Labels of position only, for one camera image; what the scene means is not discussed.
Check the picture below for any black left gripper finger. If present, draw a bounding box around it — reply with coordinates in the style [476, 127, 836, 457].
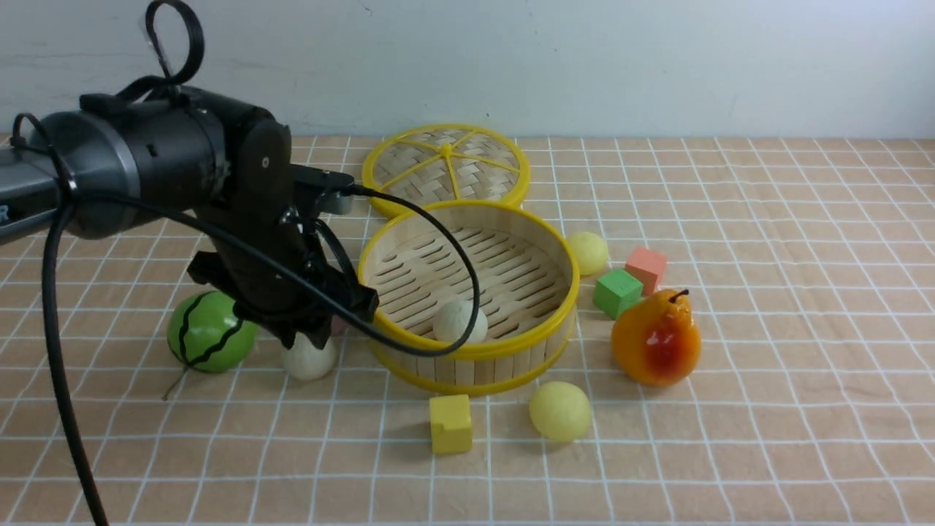
[310, 320, 332, 348]
[276, 321, 308, 348]

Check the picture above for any pink foam cube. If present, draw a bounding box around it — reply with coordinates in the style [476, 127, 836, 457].
[330, 316, 348, 337]

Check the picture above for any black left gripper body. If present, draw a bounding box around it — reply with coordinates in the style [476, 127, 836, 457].
[189, 118, 378, 337]

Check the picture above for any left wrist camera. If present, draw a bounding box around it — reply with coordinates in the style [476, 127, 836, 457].
[290, 164, 358, 219]

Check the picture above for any yellow foam cube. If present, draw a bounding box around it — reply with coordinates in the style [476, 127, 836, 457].
[430, 394, 473, 455]

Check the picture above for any woven bamboo steamer lid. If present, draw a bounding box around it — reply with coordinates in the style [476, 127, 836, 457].
[362, 123, 531, 207]

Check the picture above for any salmon foam cube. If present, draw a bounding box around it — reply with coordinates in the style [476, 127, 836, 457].
[625, 246, 668, 297]

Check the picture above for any orange toy pear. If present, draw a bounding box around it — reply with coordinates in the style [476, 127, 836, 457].
[610, 289, 702, 387]

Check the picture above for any yellow bun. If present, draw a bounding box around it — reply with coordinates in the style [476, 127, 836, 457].
[528, 381, 592, 443]
[565, 231, 610, 277]

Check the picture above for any green foam cube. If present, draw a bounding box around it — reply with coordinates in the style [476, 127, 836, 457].
[593, 267, 644, 320]

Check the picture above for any yellow bun front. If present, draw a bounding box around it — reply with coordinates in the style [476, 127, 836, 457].
[528, 381, 592, 443]

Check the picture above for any white bun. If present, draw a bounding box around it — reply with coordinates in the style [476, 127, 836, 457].
[432, 300, 489, 344]
[283, 333, 338, 381]

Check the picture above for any checkered orange tablecloth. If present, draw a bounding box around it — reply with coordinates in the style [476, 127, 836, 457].
[0, 133, 935, 526]

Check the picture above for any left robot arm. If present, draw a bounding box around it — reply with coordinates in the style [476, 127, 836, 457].
[2, 88, 378, 346]

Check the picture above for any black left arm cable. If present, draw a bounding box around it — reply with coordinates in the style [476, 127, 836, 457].
[11, 0, 481, 526]

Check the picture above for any green toy watermelon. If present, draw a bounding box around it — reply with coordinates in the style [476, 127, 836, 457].
[161, 290, 257, 400]

